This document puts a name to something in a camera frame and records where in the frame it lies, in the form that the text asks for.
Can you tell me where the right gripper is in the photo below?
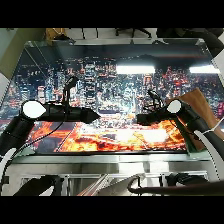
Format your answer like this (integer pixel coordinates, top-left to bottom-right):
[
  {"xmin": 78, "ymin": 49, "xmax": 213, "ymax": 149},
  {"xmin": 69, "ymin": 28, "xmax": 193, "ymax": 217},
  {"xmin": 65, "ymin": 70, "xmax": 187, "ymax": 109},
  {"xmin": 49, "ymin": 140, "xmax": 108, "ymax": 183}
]
[{"xmin": 143, "ymin": 112, "xmax": 167, "ymax": 127}]

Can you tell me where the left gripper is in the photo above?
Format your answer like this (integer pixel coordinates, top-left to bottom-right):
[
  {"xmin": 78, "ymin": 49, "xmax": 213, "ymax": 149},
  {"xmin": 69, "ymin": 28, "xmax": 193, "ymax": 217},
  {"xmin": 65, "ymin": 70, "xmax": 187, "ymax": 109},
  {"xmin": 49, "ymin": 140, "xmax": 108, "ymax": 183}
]
[{"xmin": 68, "ymin": 107, "xmax": 92, "ymax": 124}]

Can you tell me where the black cable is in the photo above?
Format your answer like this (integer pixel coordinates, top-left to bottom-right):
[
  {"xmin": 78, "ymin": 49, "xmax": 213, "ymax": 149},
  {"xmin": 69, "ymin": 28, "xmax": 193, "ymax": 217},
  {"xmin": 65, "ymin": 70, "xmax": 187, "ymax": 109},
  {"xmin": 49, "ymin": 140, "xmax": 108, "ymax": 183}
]
[
  {"xmin": 18, "ymin": 121, "xmax": 68, "ymax": 153},
  {"xmin": 127, "ymin": 175, "xmax": 224, "ymax": 196}
]

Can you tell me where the silver frame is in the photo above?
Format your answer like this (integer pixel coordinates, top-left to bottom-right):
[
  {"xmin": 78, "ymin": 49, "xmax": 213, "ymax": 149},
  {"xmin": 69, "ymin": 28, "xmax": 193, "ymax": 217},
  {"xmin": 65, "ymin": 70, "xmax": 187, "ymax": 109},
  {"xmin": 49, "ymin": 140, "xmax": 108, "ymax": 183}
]
[{"xmin": 0, "ymin": 37, "xmax": 224, "ymax": 197}]

